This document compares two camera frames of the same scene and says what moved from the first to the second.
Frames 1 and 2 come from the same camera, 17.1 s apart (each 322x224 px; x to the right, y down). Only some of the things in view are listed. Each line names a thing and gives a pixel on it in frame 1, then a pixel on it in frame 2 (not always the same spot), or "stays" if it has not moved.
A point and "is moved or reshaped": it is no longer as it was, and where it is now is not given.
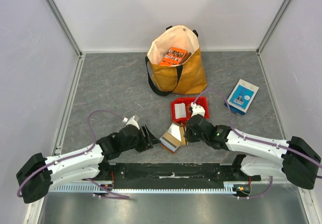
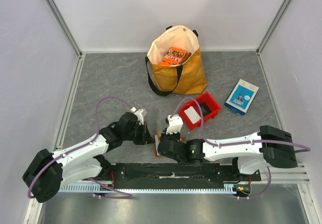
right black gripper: x=189 y=131 to x=170 y=136
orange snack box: x=173 y=57 stays
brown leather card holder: x=167 y=148 is moved or reshaped
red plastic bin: x=201 y=101 is moved or reshaped
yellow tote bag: x=188 y=77 stays
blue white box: x=241 y=97 stays
